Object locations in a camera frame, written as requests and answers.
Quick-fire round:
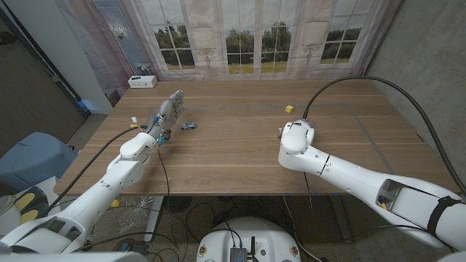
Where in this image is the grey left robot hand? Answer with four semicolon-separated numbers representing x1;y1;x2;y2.
145;90;186;146

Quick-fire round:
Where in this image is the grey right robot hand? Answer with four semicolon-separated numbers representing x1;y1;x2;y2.
276;116;317;140

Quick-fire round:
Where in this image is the white power strip box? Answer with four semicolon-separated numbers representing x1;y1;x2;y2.
127;75;158;90

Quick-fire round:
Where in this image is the printed window backdrop cloth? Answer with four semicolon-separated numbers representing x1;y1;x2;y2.
54;0;401;82

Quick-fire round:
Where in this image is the dark table leg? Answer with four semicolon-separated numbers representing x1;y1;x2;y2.
329;194;354;241

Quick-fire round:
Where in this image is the white table leg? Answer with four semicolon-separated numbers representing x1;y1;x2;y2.
143;195;165;243

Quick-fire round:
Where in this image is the white robot torso base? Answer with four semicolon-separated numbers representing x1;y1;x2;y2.
196;217;302;262

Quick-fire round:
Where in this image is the blue chair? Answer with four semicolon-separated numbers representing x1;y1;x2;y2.
0;131;78;192

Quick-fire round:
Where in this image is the yellow and black device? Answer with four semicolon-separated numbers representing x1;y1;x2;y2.
0;186;50;226

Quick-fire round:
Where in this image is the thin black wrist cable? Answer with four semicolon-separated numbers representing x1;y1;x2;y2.
156;145;172;197

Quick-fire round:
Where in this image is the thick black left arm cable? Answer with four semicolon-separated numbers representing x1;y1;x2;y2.
47;125;141;214

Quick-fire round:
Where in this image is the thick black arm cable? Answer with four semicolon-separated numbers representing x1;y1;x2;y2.
301;75;466;197
47;125;141;214

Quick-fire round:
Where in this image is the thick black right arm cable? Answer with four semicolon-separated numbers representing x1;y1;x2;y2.
301;75;466;197

